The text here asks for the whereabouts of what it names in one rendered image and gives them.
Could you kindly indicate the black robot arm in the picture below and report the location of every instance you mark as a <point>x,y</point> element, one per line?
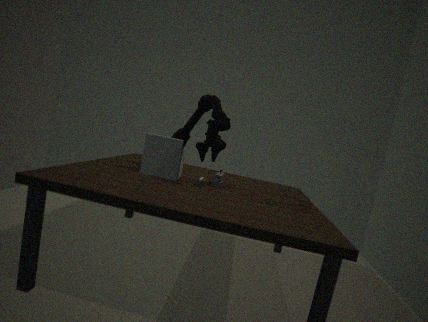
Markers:
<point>207,102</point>

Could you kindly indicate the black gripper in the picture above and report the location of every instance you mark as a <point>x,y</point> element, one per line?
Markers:
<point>211,141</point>

